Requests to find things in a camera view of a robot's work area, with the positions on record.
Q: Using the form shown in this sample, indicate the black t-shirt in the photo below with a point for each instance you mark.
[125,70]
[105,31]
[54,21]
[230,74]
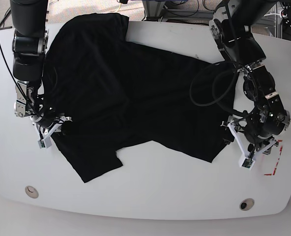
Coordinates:
[120,94]

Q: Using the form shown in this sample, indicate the white table grommet left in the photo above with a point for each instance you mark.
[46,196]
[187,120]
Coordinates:
[31,192]

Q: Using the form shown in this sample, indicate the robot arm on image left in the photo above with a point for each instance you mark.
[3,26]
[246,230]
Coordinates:
[37,78]

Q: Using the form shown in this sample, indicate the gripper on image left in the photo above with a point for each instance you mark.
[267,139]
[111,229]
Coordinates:
[46,127]

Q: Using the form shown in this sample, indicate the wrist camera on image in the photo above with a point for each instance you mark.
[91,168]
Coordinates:
[247,163]
[45,143]

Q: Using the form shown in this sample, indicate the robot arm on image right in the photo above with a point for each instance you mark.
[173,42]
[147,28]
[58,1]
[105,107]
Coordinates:
[231,30]

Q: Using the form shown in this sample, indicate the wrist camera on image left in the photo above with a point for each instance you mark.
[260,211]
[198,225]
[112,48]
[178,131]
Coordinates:
[45,143]

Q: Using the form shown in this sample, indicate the red tape rectangle marking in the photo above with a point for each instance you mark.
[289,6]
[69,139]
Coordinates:
[270,162]

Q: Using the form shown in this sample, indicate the table grommet hole right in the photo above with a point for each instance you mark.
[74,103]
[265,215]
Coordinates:
[246,204]

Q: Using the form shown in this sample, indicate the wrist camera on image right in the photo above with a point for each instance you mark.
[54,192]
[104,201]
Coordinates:
[247,163]

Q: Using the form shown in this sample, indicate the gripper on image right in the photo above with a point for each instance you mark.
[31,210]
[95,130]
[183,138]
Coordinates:
[257,144]

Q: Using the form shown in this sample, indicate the aluminium frame rail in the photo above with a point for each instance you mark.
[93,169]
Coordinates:
[184,16]

